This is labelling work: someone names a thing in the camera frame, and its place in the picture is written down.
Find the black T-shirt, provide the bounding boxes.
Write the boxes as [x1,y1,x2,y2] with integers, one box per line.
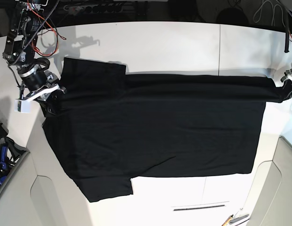
[43,58,280,202]

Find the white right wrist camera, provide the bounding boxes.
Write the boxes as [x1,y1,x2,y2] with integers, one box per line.
[14,99,31,113]

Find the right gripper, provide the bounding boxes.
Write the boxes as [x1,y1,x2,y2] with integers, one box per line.
[17,65,66,118]

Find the grey pen tool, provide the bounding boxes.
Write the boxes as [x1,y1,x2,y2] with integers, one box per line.
[229,214,250,225]

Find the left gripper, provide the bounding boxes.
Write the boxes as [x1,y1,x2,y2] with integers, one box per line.
[279,63,292,103]

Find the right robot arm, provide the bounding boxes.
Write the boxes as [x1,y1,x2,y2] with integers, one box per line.
[2,0,66,117]

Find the blue and black tools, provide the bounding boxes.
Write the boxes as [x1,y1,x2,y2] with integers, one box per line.
[0,123,19,186]

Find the yellow handled tool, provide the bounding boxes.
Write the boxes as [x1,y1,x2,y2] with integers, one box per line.
[222,215,234,226]

